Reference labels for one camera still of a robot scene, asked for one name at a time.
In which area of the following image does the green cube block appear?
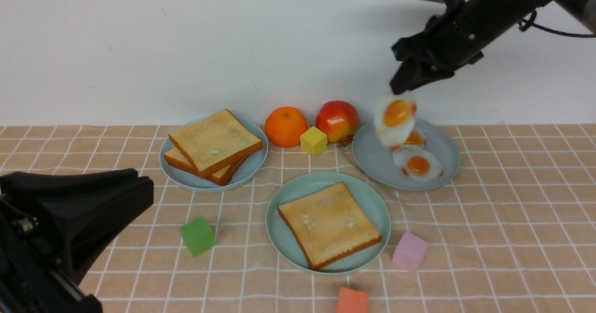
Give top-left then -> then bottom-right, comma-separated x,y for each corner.
180,216 -> 216,257

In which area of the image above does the orange-red cube block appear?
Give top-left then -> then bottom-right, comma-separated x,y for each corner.
336,287 -> 370,313

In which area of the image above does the orange fruit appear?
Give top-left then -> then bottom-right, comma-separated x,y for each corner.
264,106 -> 309,148

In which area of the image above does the blue plate under bread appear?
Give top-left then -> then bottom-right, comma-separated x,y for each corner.
160,115 -> 270,193

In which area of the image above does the red yellow apple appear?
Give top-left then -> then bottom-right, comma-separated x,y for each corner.
315,100 -> 360,147

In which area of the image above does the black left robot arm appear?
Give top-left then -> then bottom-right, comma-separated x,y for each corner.
0,169 -> 155,313

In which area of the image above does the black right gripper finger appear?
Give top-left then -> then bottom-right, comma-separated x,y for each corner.
389,61 -> 426,95
409,68 -> 455,91

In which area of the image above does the yellow cube block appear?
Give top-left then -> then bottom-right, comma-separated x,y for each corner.
300,126 -> 328,156

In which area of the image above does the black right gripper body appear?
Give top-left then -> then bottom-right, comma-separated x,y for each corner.
393,0 -> 550,72

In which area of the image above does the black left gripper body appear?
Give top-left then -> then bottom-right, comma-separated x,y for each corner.
1,169 -> 155,284

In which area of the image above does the teal centre plate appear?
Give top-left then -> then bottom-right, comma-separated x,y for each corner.
265,172 -> 392,275

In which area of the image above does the grey-blue plate under eggs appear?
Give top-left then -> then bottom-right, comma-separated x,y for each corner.
352,118 -> 461,192

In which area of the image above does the fried egg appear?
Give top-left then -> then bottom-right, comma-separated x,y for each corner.
403,126 -> 427,148
392,145 -> 443,182
374,91 -> 417,150

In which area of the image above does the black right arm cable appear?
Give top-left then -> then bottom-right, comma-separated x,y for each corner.
518,10 -> 596,39

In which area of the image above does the pink cube block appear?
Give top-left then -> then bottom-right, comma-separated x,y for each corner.
392,232 -> 429,273

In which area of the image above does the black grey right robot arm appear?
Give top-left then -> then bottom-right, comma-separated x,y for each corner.
389,0 -> 595,95

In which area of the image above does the fried egg front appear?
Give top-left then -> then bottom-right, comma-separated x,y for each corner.
392,145 -> 443,182

